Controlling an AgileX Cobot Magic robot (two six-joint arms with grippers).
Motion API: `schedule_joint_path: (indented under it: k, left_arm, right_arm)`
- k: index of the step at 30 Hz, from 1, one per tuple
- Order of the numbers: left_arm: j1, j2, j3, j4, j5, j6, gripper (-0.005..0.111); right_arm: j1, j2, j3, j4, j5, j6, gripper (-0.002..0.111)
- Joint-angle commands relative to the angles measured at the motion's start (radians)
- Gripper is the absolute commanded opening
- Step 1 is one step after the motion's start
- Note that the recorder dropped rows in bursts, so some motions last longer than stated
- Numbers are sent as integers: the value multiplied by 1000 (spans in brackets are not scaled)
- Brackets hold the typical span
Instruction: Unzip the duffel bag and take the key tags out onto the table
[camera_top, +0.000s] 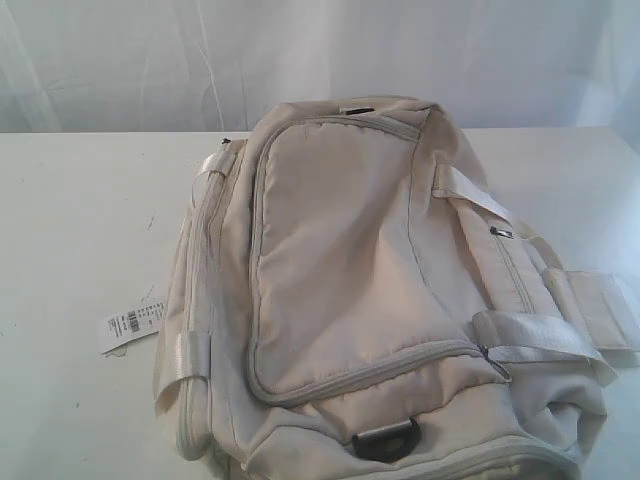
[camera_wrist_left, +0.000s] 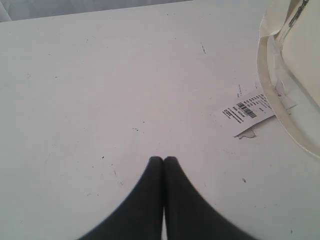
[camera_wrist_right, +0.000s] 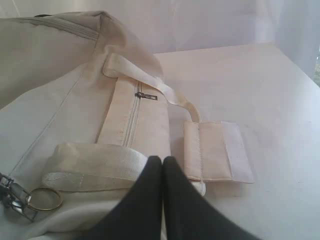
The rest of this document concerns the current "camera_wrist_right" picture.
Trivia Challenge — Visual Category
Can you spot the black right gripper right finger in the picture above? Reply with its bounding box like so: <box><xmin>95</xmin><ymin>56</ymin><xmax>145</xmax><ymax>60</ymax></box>
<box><xmin>162</xmin><ymin>156</ymin><xmax>257</xmax><ymax>240</ymax></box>

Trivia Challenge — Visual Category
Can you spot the beige velcro handle wrap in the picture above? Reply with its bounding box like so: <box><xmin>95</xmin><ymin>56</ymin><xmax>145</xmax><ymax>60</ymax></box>
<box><xmin>184</xmin><ymin>121</ymin><xmax>254</xmax><ymax>184</ymax></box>

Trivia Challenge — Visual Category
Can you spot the gold key ring zipper pull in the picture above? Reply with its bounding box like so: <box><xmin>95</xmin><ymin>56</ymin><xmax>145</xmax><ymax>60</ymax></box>
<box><xmin>29</xmin><ymin>187</ymin><xmax>63</xmax><ymax>211</ymax></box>

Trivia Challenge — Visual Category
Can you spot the beige duffel bag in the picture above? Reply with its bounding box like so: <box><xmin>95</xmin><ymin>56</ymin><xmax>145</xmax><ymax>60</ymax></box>
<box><xmin>0</xmin><ymin>11</ymin><xmax>201</xmax><ymax>240</ymax></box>

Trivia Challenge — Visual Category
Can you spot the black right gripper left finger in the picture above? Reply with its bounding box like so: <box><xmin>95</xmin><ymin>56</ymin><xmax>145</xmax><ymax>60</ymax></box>
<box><xmin>79</xmin><ymin>156</ymin><xmax>163</xmax><ymax>240</ymax></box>

